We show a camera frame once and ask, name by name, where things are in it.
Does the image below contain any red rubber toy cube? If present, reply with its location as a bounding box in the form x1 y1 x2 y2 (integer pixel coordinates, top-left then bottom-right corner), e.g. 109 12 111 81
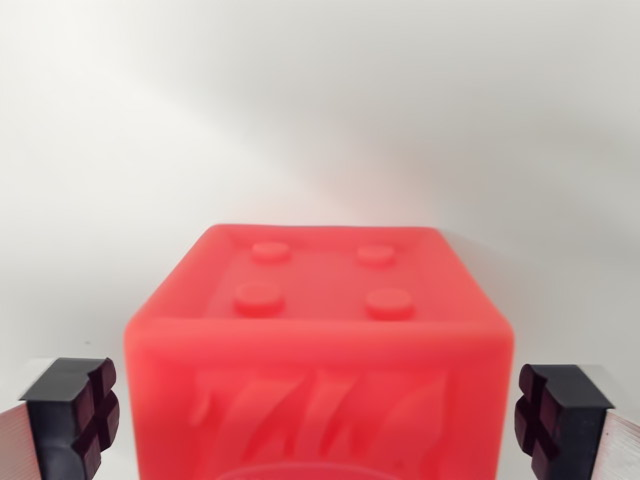
122 222 517 480

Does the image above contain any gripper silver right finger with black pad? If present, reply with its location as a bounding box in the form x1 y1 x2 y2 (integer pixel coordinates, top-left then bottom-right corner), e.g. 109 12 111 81
512 363 640 480

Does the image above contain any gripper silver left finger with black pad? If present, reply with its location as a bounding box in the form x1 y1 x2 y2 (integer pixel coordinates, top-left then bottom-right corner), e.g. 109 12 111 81
0 356 122 480

